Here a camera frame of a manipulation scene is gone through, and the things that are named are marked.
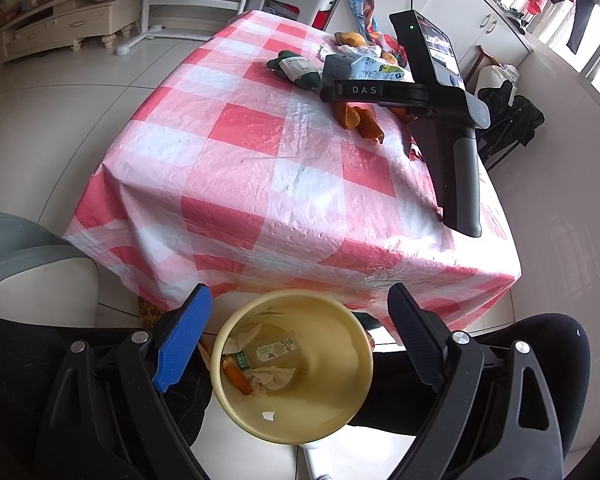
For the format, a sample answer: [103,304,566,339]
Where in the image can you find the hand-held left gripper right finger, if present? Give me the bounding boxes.
[387,282,566,480]

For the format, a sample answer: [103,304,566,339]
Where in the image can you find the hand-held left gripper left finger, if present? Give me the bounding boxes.
[32,284,213,480]

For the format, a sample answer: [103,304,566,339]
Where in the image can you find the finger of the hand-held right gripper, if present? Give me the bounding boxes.
[320,80,431,111]

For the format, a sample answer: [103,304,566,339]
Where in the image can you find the light blue milk carton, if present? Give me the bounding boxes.
[323,53,414,83]

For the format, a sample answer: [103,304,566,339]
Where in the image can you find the orange peel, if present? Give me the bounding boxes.
[332,102,362,131]
[222,355,253,395]
[355,105,385,143]

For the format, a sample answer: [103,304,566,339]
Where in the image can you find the small green label bottle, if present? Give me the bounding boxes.
[250,329,301,363]

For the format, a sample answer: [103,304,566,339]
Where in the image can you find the yellow plastic trash bin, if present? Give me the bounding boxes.
[211,289,375,445]

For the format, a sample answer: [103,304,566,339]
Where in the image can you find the red white snack wrapper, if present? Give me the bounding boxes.
[405,135,426,163]

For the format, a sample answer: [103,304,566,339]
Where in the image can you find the floral patterned cloth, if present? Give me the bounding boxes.
[137,295,181,328]

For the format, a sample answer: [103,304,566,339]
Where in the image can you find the black folding chair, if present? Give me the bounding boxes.
[472,85,546,171]

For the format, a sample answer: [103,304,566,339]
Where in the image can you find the white storage crate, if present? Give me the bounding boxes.
[310,0,338,31]

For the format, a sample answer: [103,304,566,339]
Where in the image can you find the white bag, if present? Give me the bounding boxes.
[475,62,521,98]

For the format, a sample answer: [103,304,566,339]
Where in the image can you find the green cloth pouch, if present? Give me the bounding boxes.
[266,50,322,90]

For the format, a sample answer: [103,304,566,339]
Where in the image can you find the dark wooden chair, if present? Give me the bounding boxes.
[467,44,496,96]

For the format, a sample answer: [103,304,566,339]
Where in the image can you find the person's right leg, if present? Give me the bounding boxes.
[350,312,592,480]

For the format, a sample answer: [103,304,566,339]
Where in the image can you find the white cabinet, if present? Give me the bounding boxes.
[370,0,536,91]

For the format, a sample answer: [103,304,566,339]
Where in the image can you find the red white checkered tablecloth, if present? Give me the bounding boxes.
[62,9,523,346]

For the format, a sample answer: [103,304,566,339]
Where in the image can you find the grey white chair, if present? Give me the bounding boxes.
[0,208,101,331]

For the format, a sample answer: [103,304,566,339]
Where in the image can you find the dark hanging clothes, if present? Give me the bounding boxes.
[537,0,600,56]

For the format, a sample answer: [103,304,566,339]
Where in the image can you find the cream television cabinet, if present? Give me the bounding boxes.
[0,0,141,63]

